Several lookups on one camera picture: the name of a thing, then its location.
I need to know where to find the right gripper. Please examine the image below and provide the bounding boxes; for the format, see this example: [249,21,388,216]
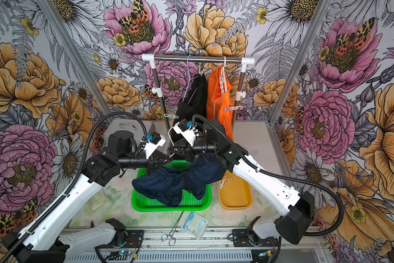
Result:
[168,136,218,164]

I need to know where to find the navy blue shorts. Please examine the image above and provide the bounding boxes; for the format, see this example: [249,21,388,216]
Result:
[132,155,226,199]

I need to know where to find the white clothespin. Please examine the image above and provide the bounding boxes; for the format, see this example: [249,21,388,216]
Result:
[218,175,233,190]

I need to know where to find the pink hanger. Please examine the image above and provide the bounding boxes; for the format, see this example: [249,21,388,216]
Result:
[168,127,175,146]

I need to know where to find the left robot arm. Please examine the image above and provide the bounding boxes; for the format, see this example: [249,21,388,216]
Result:
[1,130,169,263]

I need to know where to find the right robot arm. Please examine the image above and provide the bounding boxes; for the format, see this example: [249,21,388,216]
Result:
[170,120,315,244]

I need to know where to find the black shorts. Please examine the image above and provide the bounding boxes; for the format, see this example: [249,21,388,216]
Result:
[173,74,208,125]

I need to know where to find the orange shorts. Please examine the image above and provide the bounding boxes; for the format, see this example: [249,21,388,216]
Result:
[206,66,234,140]

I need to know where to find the yellow clothespin on black shorts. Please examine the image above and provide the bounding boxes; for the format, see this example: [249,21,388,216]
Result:
[198,64,204,76]

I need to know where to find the white hanger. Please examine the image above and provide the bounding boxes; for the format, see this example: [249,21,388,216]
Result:
[220,56,228,94]

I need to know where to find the blue hanger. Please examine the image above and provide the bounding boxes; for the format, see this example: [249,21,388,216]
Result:
[182,55,191,102]

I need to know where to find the green clothespin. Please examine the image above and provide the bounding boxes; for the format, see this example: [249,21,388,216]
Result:
[164,114,179,119]

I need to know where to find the silver metal case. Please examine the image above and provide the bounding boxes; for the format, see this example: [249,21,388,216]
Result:
[103,118,144,146]

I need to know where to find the green plastic basket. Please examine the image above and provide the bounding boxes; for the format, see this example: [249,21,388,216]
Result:
[131,160,213,213]

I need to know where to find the pink clothespin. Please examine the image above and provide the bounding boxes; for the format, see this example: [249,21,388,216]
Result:
[224,105,244,111]

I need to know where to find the yellow plastic tray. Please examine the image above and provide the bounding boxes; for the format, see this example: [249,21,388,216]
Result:
[218,171,253,210]

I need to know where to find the surgical mask packet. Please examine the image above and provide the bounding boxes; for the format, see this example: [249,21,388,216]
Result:
[181,211,209,240]

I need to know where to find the clothes rack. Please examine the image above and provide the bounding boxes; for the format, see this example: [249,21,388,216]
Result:
[141,54,255,130]

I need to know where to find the metal surgical scissors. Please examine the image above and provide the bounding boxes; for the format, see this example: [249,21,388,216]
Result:
[161,211,184,247]

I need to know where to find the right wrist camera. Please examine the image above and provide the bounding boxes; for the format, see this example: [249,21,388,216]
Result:
[174,119,198,146]

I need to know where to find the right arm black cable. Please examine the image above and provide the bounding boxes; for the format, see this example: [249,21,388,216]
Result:
[192,114,345,237]

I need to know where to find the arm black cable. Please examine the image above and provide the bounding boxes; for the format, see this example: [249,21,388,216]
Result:
[0,111,148,263]
[192,114,345,237]

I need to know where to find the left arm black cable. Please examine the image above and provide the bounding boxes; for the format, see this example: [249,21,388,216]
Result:
[0,111,148,263]

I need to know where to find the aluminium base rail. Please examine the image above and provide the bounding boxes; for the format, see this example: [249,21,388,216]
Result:
[66,227,332,263]

